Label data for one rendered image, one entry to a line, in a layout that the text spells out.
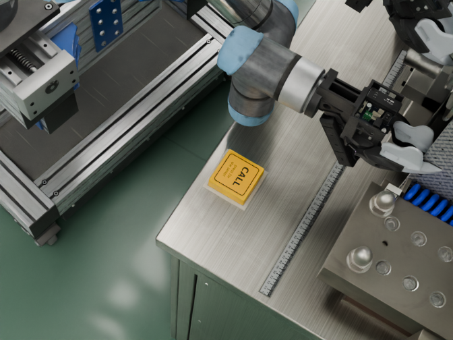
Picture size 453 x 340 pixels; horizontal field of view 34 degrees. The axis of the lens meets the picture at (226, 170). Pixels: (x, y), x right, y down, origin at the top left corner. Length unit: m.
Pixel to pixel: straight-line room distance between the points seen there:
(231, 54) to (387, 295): 0.41
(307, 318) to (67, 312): 1.05
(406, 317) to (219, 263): 0.31
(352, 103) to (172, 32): 1.23
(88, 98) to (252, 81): 1.07
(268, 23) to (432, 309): 0.51
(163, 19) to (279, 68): 1.20
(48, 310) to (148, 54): 0.78
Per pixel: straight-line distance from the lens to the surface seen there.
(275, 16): 1.21
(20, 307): 2.14
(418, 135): 1.10
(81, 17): 1.69
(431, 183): 1.15
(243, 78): 1.09
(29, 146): 2.06
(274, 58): 1.07
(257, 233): 1.22
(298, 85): 1.06
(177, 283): 1.40
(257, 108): 1.16
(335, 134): 1.11
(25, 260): 2.17
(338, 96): 1.04
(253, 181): 1.22
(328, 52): 1.39
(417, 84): 1.11
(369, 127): 1.03
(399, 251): 1.12
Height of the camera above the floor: 2.05
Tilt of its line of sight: 67 degrees down
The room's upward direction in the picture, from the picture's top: 10 degrees clockwise
